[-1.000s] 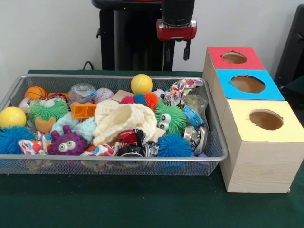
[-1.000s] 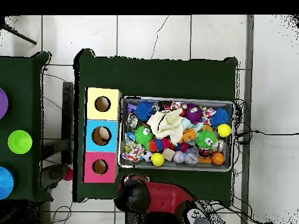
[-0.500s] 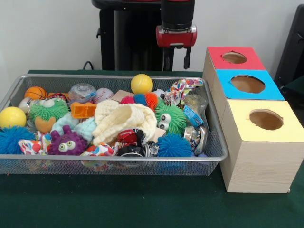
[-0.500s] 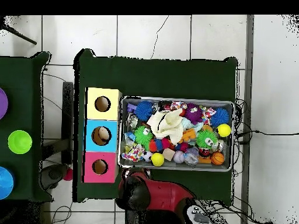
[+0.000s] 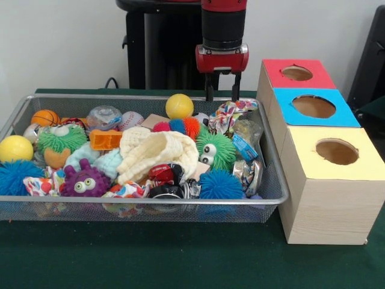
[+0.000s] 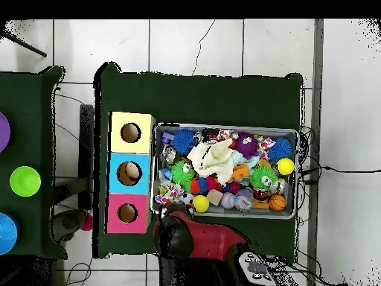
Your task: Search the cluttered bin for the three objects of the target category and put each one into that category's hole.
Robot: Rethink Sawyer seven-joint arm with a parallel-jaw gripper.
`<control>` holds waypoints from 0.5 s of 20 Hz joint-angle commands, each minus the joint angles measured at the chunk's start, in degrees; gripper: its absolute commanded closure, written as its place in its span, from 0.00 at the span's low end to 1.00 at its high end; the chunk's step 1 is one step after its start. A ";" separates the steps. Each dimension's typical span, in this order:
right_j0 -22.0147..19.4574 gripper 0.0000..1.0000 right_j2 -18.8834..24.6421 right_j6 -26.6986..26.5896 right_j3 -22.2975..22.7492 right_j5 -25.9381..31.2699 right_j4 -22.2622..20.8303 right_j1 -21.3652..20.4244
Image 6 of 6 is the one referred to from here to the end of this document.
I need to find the orange toy basketball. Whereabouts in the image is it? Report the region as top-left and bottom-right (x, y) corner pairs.
(268, 194), (287, 212)

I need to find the grey rounded base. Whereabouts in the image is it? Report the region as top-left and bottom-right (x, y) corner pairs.
(52, 209), (88, 242)

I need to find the shallow silver mesh bin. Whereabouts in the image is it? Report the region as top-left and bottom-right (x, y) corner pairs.
(150, 121), (299, 220)

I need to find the blue bowl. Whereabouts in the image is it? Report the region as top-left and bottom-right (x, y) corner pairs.
(0, 212), (19, 255)

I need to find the black power cable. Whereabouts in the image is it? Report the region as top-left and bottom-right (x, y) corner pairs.
(300, 165), (381, 184)

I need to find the dark green tablecloth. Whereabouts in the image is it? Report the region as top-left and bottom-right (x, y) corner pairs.
(92, 61), (304, 263)
(0, 66), (68, 258)

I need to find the wooden three-hole box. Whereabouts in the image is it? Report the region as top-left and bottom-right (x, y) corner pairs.
(103, 111), (156, 234)

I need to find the green spiky toy with eyes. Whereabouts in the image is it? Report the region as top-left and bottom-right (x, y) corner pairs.
(249, 165), (278, 191)
(170, 160), (196, 193)

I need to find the blue spiky ball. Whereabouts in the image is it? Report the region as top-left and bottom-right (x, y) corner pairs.
(267, 136), (293, 163)
(171, 128), (196, 156)

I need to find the cream knitted cloth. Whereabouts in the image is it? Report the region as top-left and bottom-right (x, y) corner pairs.
(186, 138), (236, 185)

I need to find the small red ball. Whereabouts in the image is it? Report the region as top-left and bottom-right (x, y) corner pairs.
(80, 214), (94, 232)

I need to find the purple bowl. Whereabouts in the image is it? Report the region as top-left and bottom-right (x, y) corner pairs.
(0, 111), (12, 153)

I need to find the lime green bowl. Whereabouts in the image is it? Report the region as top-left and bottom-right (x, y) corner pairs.
(9, 165), (42, 198)

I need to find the black tripod leg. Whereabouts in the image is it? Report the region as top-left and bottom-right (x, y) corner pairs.
(0, 29), (48, 58)

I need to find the polka dot cloth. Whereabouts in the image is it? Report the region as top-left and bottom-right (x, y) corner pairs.
(216, 129), (240, 142)
(255, 135), (276, 160)
(154, 183), (186, 206)

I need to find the purple spiky monster toy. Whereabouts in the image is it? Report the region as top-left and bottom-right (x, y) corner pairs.
(234, 131), (259, 159)

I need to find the yellow ball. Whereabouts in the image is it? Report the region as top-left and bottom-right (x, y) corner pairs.
(276, 157), (295, 176)
(192, 194), (211, 213)

